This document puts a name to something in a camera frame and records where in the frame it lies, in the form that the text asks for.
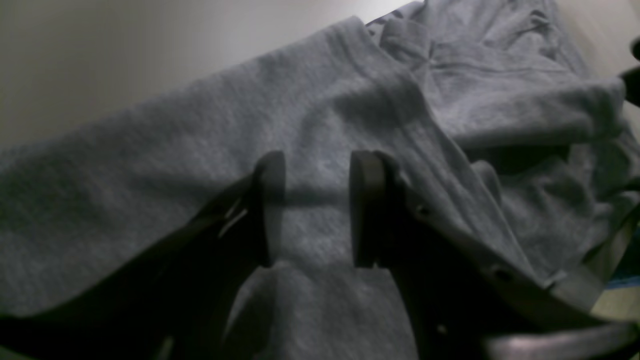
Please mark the grey T-shirt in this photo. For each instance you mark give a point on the grey T-shirt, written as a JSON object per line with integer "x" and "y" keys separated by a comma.
{"x": 486, "y": 107}

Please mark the left gripper white image-right right finger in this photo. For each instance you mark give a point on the left gripper white image-right right finger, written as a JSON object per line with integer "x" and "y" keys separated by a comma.
{"x": 463, "y": 300}

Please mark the left gripper white image-right left finger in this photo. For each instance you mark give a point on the left gripper white image-right left finger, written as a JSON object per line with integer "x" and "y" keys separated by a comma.
{"x": 178, "y": 291}

